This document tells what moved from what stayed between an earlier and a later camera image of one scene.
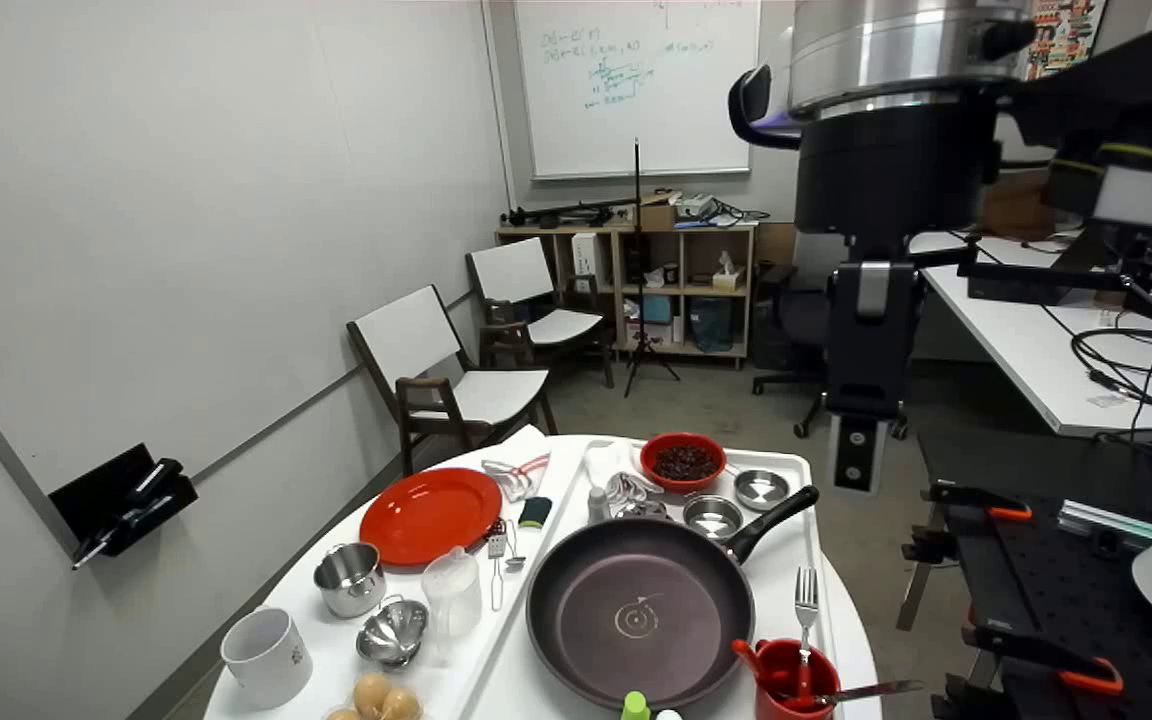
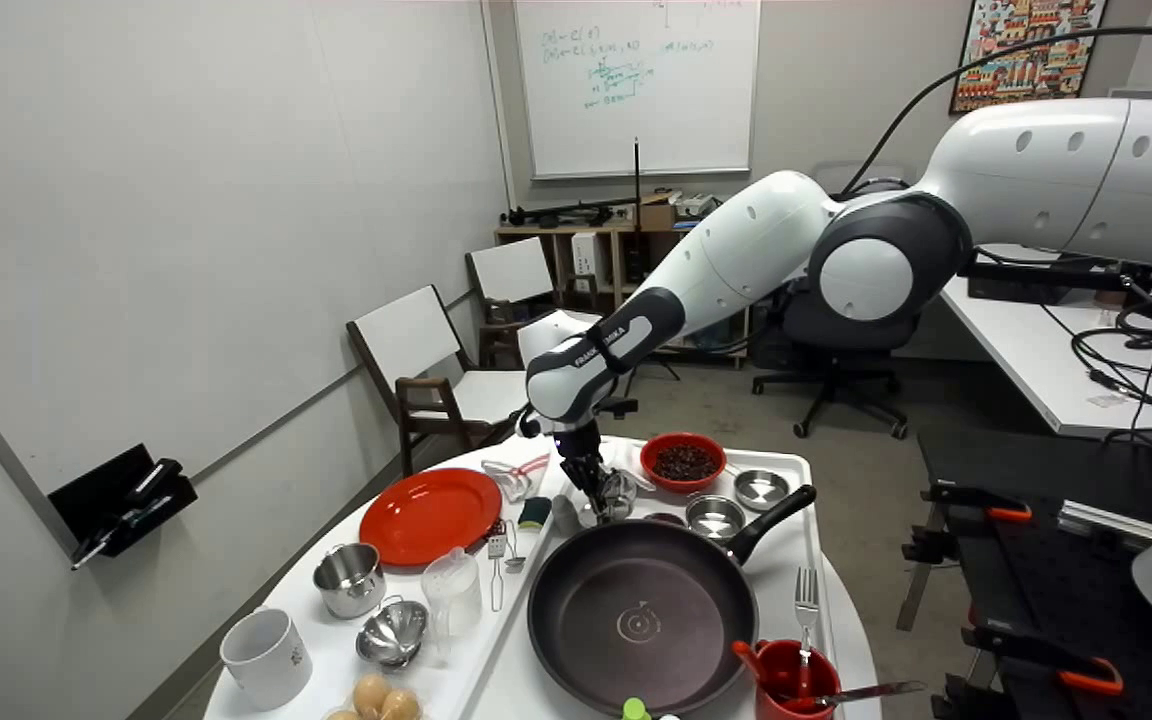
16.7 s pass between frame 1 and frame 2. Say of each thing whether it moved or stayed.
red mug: stayed
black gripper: moved
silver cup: stayed
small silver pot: stayed
